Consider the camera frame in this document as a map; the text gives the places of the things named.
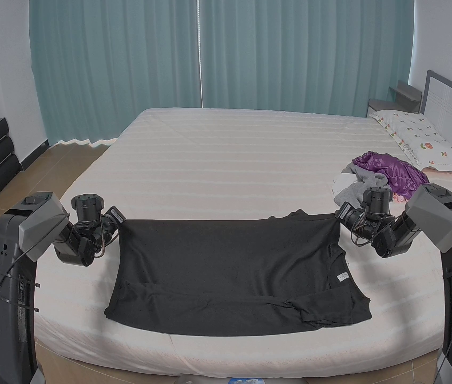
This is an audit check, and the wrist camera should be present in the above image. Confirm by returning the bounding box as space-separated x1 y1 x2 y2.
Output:
362 187 395 219
71 194 105 225

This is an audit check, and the grey bedside table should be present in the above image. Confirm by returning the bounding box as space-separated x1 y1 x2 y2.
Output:
367 80 422 115

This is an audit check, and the bed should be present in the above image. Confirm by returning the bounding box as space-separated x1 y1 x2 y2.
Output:
34 70 452 377

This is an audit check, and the blue-green curtain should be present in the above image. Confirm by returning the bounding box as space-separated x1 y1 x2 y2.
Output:
199 0 415 116
29 0 204 147

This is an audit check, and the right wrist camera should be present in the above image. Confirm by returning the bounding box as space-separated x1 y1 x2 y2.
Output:
362 187 395 219

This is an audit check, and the black T-shirt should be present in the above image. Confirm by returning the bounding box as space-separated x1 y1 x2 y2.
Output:
104 210 372 337

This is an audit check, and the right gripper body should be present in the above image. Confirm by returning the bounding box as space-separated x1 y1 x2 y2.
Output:
335 201 373 233

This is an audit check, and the white garment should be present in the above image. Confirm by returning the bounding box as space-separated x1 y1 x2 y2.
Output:
332 173 355 197

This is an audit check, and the white printed pillow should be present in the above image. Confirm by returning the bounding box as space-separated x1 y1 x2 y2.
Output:
369 110 452 174

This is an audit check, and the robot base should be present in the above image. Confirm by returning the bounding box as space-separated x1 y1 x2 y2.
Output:
182 374 267 384

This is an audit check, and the grey garment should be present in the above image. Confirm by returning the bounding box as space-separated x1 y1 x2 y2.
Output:
334 166 389 207

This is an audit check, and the purple garment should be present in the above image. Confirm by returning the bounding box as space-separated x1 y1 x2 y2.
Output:
352 151 431 197

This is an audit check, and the black cable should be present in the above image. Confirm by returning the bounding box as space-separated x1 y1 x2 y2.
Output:
349 223 375 249
92 229 121 257
0 214 70 332

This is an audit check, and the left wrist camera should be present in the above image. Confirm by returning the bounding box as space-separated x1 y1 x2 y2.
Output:
71 194 105 225

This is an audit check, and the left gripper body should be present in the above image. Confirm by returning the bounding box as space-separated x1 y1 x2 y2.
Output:
94 205 127 245

